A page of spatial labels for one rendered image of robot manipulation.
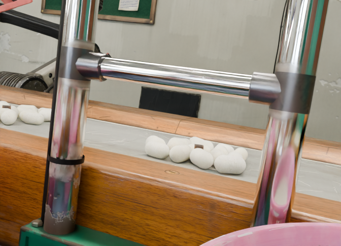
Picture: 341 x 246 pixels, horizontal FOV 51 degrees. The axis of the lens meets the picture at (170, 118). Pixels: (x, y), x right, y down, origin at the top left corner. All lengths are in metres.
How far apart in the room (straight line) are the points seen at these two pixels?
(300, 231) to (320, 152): 0.41
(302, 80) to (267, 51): 2.30
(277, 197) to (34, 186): 0.20
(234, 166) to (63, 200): 0.20
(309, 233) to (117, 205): 0.14
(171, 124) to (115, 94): 2.08
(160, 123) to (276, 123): 0.45
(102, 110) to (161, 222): 0.46
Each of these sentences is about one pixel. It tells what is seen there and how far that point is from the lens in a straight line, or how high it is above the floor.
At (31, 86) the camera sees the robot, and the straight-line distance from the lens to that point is 1.05.
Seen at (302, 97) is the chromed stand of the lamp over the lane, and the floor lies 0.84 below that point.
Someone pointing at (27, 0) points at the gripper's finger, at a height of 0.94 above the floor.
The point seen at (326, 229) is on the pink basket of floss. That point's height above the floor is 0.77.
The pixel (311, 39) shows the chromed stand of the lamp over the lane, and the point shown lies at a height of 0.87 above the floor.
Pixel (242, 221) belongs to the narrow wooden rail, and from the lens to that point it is 0.25.
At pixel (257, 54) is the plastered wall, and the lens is 2.51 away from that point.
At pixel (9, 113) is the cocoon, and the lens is 0.56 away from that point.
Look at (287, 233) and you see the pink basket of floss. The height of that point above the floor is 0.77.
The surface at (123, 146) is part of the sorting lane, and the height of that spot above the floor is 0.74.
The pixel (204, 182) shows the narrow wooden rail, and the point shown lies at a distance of 0.27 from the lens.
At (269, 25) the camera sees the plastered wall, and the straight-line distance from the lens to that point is 2.53.
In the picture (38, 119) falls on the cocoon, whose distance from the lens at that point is 0.58.
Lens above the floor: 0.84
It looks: 6 degrees down
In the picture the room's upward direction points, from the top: 8 degrees clockwise
